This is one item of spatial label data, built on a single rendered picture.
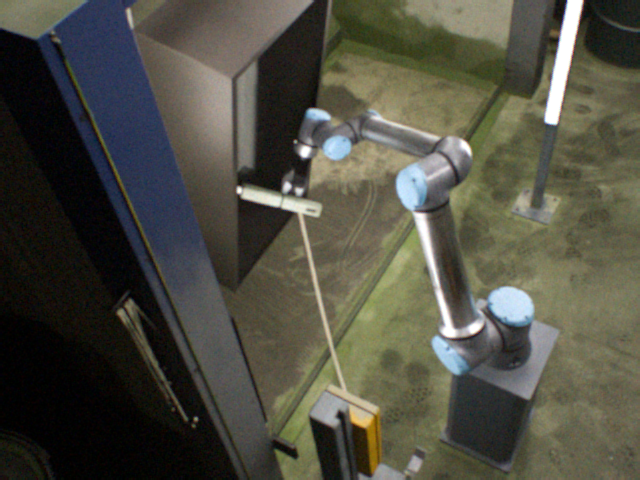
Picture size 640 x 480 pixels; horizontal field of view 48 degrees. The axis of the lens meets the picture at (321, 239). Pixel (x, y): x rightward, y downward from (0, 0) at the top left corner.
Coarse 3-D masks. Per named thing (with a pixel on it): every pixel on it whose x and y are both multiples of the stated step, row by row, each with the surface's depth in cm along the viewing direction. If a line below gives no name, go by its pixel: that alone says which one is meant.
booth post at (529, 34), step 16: (528, 0) 383; (544, 0) 379; (512, 16) 395; (528, 16) 390; (544, 16) 386; (512, 32) 402; (528, 32) 397; (544, 32) 398; (512, 48) 410; (528, 48) 404; (544, 48) 413; (512, 64) 418; (528, 64) 412; (512, 80) 426; (528, 80) 420; (528, 96) 428
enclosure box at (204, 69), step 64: (192, 0) 219; (256, 0) 222; (320, 0) 245; (192, 64) 206; (256, 64) 284; (320, 64) 266; (192, 128) 230; (256, 128) 314; (192, 192) 259; (256, 256) 311
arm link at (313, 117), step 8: (312, 112) 255; (320, 112) 258; (304, 120) 257; (312, 120) 255; (320, 120) 254; (328, 120) 256; (304, 128) 257; (312, 128) 254; (304, 136) 258; (304, 144) 259; (312, 144) 259
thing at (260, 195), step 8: (248, 184) 268; (240, 192) 267; (248, 192) 266; (256, 192) 266; (264, 192) 267; (272, 192) 268; (280, 192) 271; (288, 192) 274; (256, 200) 268; (264, 200) 268; (272, 200) 268; (280, 200) 268; (288, 200) 268; (296, 200) 269; (304, 200) 271; (312, 200) 273; (288, 208) 270; (296, 208) 270; (304, 208) 270; (312, 208) 270; (320, 208) 271
